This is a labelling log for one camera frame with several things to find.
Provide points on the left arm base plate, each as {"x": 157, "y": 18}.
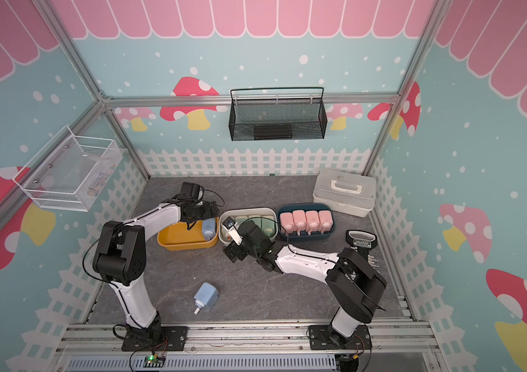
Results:
{"x": 163, "y": 338}

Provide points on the blue pencil sharpener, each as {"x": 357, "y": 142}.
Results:
{"x": 205, "y": 297}
{"x": 208, "y": 229}

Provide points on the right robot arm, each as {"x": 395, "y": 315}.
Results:
{"x": 355, "y": 283}

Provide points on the black wire mesh basket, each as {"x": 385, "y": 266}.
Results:
{"x": 286, "y": 113}

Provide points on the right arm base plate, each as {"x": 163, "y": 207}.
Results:
{"x": 323, "y": 337}

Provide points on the dark teal storage box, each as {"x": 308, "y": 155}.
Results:
{"x": 306, "y": 237}

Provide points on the pink pencil sharpener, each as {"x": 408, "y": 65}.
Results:
{"x": 287, "y": 222}
{"x": 326, "y": 221}
{"x": 300, "y": 221}
{"x": 313, "y": 221}

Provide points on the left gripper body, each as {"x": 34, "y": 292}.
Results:
{"x": 202, "y": 211}

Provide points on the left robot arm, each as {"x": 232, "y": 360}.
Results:
{"x": 120, "y": 257}

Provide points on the white plastic storage box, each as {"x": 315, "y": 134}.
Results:
{"x": 247, "y": 212}

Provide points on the green pencil sharpener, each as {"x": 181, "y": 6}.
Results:
{"x": 268, "y": 226}
{"x": 239, "y": 220}
{"x": 257, "y": 219}

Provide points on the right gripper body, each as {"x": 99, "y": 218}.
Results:
{"x": 240, "y": 251}

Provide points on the translucent plastic lidded case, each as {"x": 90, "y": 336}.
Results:
{"x": 344, "y": 192}

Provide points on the rack of metal bits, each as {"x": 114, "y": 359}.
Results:
{"x": 363, "y": 242}

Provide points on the small green circuit board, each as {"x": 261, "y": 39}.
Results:
{"x": 154, "y": 361}

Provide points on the grey slotted cable duct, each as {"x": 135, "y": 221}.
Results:
{"x": 243, "y": 362}

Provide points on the white wire mesh basket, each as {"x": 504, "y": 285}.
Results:
{"x": 69, "y": 172}

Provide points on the yellow plastic storage box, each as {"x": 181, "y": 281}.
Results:
{"x": 177, "y": 237}

